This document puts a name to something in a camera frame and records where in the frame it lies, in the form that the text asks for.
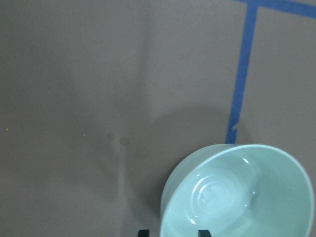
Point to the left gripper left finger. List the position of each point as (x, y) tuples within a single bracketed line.
[(143, 233)]

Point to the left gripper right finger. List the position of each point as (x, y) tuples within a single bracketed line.
[(204, 233)]

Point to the mint green bowl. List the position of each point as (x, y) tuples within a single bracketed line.
[(237, 191)]

